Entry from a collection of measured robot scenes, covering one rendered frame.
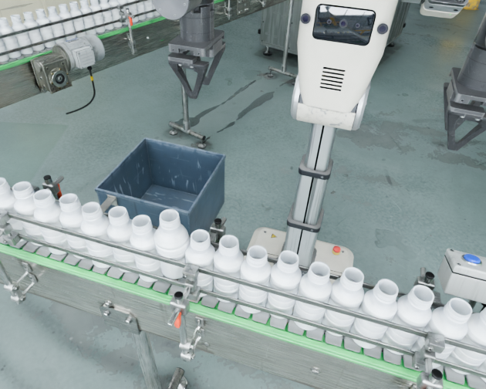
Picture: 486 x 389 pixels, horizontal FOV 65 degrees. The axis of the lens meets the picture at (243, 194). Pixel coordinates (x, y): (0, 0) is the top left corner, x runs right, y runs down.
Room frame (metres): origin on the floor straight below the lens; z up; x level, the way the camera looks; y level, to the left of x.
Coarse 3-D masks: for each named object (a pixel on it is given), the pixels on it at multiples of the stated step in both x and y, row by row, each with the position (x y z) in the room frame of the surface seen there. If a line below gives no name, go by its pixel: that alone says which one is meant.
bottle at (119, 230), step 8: (112, 208) 0.57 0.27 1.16; (120, 208) 0.58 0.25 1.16; (112, 216) 0.56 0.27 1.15; (120, 216) 0.58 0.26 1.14; (128, 216) 0.57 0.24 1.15; (112, 224) 0.54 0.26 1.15; (120, 224) 0.54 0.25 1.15; (128, 224) 0.56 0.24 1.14; (112, 232) 0.54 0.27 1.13; (120, 232) 0.54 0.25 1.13; (128, 232) 0.54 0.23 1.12; (112, 240) 0.54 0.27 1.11; (120, 240) 0.53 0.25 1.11; (128, 240) 0.54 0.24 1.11; (112, 248) 0.54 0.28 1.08; (120, 256) 0.53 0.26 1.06; (128, 256) 0.53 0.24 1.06; (128, 264) 0.53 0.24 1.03; (136, 264) 0.54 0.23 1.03
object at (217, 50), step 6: (216, 42) 0.66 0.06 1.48; (222, 42) 0.71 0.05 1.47; (210, 48) 0.65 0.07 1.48; (216, 48) 0.66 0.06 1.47; (222, 48) 0.69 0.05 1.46; (192, 54) 0.71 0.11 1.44; (210, 54) 0.64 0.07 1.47; (216, 54) 0.69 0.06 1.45; (222, 54) 0.71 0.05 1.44; (216, 60) 0.69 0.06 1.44; (216, 66) 0.70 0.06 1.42; (210, 72) 0.70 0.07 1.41; (204, 78) 0.70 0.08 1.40; (210, 78) 0.69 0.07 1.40; (204, 84) 0.70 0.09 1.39
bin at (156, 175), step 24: (144, 144) 1.16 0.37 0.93; (168, 144) 1.15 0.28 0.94; (120, 168) 1.00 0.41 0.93; (144, 168) 1.14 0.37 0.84; (168, 168) 1.15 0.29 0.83; (192, 168) 1.12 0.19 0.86; (216, 168) 1.01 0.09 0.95; (96, 192) 0.88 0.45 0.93; (120, 192) 0.98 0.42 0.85; (144, 192) 1.11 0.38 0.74; (168, 192) 1.13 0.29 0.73; (192, 192) 1.12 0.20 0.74; (216, 192) 1.01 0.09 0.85; (192, 216) 0.82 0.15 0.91; (216, 216) 1.01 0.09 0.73
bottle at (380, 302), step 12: (384, 288) 0.42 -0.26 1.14; (396, 288) 0.41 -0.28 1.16; (372, 300) 0.40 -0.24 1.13; (384, 300) 0.39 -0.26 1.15; (360, 312) 0.41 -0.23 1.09; (372, 312) 0.39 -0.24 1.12; (384, 312) 0.38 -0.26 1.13; (396, 312) 0.39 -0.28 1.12; (360, 324) 0.40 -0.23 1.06; (372, 324) 0.38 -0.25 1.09; (372, 336) 0.38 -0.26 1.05
